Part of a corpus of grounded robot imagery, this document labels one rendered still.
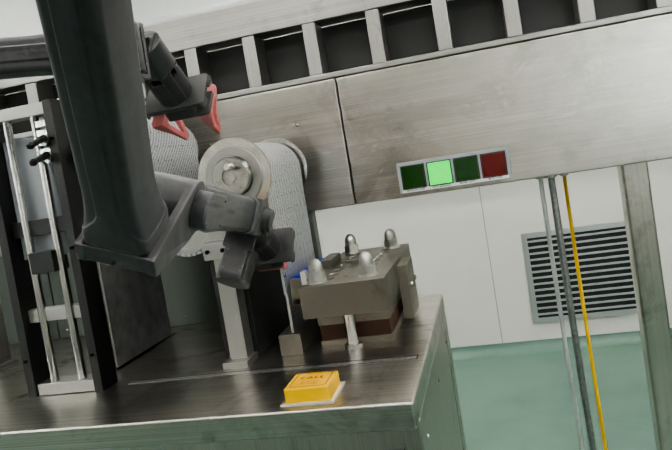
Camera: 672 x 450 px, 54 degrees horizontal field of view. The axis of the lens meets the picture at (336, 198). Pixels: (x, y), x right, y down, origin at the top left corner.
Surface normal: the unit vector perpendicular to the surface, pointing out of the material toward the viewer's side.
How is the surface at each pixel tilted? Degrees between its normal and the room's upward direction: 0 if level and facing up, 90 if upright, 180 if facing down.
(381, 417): 90
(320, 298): 90
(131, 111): 113
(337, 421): 90
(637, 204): 90
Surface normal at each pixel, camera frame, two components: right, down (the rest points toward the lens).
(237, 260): -0.01, -0.32
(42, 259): -0.22, 0.09
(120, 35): 0.96, 0.25
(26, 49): 0.27, 0.01
